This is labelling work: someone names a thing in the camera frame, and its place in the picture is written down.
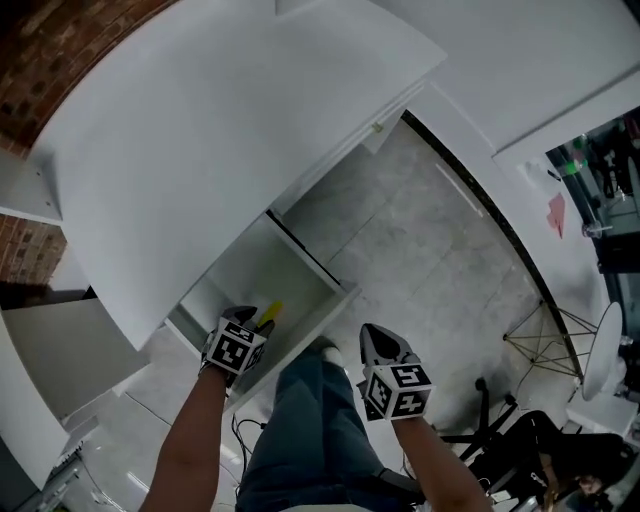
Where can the person's white shoe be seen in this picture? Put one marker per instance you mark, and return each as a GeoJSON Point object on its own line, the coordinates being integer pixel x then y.
{"type": "Point", "coordinates": [334, 356]}

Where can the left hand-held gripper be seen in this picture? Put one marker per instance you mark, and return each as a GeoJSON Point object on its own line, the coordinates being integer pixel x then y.
{"type": "Point", "coordinates": [232, 350]}

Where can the person's blue jeans legs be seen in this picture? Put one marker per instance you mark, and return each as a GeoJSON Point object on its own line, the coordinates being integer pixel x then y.
{"type": "Point", "coordinates": [310, 430]}

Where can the black office chair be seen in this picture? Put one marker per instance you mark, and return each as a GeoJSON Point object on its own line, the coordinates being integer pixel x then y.
{"type": "Point", "coordinates": [482, 425]}

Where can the black framed window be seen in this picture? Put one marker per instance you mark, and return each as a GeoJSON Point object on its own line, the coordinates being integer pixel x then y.
{"type": "Point", "coordinates": [600, 165]}

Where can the pink paper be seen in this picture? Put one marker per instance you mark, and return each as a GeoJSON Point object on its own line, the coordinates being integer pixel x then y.
{"type": "Point", "coordinates": [559, 215]}

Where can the person's right forearm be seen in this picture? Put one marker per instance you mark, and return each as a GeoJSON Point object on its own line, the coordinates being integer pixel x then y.
{"type": "Point", "coordinates": [440, 470]}

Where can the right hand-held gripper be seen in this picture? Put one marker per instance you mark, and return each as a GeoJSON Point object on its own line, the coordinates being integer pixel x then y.
{"type": "Point", "coordinates": [397, 390]}

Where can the person's left forearm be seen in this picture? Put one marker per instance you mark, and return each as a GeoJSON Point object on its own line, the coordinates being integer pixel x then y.
{"type": "Point", "coordinates": [190, 440]}

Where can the round white table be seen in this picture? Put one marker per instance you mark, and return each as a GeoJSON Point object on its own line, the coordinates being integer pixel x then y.
{"type": "Point", "coordinates": [602, 350]}

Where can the clear plastic cup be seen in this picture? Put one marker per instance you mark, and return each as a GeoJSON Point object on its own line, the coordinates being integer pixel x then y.
{"type": "Point", "coordinates": [595, 230]}

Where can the yellow object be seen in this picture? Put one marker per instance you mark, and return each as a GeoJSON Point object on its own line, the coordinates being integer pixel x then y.
{"type": "Point", "coordinates": [272, 310]}

